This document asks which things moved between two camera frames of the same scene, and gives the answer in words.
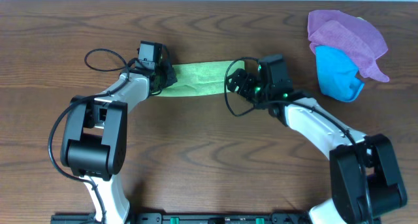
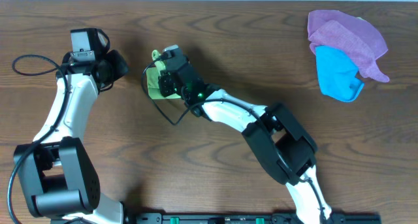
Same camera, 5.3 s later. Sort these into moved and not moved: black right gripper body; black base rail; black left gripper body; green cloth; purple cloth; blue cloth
Moved: black right gripper body; black left gripper body; green cloth
Not moved: blue cloth; purple cloth; black base rail
